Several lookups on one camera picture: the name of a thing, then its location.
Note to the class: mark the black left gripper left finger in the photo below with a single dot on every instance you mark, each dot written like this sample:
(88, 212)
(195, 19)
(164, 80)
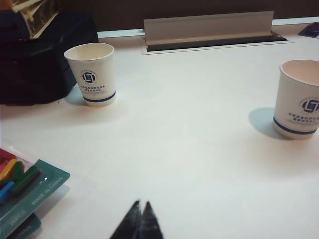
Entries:
(129, 226)

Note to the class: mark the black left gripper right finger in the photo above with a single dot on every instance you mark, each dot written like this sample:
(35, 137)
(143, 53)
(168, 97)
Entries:
(150, 226)

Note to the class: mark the white paper cup blue logo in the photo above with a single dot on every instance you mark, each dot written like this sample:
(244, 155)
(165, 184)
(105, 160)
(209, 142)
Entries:
(296, 104)
(92, 77)

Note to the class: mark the teal card letter package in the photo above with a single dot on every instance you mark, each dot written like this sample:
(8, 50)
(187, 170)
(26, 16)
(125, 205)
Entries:
(49, 184)
(25, 229)

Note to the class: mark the green packaged letter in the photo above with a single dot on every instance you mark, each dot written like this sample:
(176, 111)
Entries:
(25, 179)

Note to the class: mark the blue packaged letter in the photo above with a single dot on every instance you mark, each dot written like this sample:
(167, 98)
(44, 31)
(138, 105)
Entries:
(6, 190)

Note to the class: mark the yellow packaged letter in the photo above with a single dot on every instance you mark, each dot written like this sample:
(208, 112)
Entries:
(10, 169)

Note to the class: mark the blue flat letter pack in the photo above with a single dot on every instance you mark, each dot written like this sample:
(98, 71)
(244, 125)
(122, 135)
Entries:
(312, 30)

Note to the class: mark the black carrying case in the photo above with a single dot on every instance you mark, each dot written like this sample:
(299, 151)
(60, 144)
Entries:
(37, 69)

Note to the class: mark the brown desk divider panel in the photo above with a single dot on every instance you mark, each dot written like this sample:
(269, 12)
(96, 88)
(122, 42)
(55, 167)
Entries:
(124, 13)

